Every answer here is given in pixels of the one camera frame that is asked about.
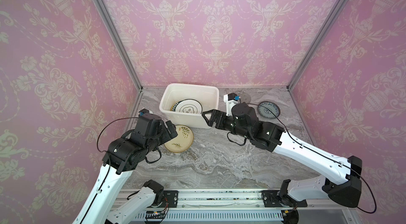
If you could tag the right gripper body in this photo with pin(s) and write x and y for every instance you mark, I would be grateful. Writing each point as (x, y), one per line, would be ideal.
(215, 119)

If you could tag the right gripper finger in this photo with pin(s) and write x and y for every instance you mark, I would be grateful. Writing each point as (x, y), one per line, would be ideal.
(211, 122)
(212, 114)

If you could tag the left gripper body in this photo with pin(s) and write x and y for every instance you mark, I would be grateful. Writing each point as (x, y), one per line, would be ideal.
(162, 137)

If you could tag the beige willow painted plate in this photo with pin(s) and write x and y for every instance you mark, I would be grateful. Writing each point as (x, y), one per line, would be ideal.
(182, 142)

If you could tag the white plate black emblem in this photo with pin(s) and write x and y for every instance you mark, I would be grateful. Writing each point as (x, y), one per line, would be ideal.
(189, 106)

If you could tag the small blue patterned dish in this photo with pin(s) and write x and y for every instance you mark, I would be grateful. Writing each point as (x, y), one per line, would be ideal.
(269, 110)

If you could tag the white plate red green rim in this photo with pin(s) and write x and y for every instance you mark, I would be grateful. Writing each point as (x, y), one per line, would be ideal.
(173, 109)

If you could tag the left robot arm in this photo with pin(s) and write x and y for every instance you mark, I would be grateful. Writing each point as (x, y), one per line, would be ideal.
(120, 160)

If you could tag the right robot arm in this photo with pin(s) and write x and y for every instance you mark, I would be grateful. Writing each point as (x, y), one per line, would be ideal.
(339, 177)

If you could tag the white plastic bin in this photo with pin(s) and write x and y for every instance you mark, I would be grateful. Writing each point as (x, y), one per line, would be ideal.
(208, 96)

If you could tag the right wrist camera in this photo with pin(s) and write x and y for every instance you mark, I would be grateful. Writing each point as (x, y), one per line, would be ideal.
(230, 100)

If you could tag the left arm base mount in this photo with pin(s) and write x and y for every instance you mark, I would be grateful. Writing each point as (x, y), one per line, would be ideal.
(166, 198)

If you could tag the aluminium front rail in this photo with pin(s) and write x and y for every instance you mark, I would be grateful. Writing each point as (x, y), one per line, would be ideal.
(239, 206)

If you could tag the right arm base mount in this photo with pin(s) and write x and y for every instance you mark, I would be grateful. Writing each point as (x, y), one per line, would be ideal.
(271, 199)

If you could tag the left corner aluminium post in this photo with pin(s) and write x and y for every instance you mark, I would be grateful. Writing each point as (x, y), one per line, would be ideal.
(102, 8)

